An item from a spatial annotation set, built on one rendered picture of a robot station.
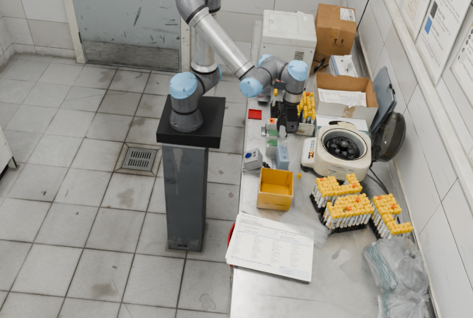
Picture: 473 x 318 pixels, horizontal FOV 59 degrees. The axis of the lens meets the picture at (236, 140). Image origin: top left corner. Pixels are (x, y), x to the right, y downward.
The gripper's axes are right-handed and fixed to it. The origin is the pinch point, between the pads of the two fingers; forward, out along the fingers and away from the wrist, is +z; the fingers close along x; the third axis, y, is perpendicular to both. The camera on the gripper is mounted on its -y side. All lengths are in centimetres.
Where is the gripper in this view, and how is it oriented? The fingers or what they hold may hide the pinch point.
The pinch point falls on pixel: (284, 138)
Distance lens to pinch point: 176.8
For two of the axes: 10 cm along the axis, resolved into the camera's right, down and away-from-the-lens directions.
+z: -0.8, 7.2, 6.9
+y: -0.4, -6.9, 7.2
